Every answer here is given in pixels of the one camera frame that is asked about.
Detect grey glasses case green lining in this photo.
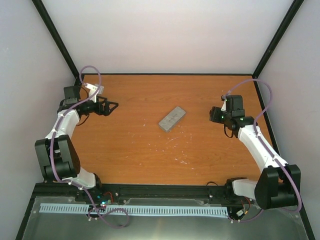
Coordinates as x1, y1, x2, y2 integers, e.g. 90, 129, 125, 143
158, 106, 186, 133

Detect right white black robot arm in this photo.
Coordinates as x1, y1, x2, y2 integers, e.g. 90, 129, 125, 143
209, 95, 302, 211

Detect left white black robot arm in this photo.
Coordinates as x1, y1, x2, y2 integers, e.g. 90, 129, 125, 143
34, 84, 119, 202

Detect left controller board with leds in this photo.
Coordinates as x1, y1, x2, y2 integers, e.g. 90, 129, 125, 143
96, 191, 114, 207

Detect clear acrylic cover plate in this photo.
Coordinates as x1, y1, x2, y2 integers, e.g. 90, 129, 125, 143
20, 197, 312, 240

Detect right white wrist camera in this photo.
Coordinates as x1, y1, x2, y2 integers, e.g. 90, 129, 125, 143
221, 94, 228, 112

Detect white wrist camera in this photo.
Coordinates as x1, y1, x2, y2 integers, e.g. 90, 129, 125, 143
221, 94, 228, 112
84, 83, 104, 103

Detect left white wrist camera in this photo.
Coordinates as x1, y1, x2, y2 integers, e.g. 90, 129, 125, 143
84, 83, 104, 103

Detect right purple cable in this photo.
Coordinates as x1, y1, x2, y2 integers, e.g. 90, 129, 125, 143
224, 79, 303, 224

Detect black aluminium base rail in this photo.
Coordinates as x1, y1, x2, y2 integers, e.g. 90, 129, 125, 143
31, 182, 247, 205

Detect right controller board with wires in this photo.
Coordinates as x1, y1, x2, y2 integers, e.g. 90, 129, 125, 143
236, 196, 251, 218

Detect light blue slotted cable duct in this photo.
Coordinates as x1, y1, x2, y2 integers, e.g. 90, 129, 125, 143
38, 203, 228, 218

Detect left black frame post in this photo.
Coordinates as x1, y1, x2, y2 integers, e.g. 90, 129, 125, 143
32, 0, 79, 80

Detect black frame post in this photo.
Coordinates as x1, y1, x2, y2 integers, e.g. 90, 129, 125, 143
252, 0, 304, 79
32, 0, 79, 80

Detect right black frame post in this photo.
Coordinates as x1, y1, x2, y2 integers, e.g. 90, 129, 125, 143
252, 0, 304, 79

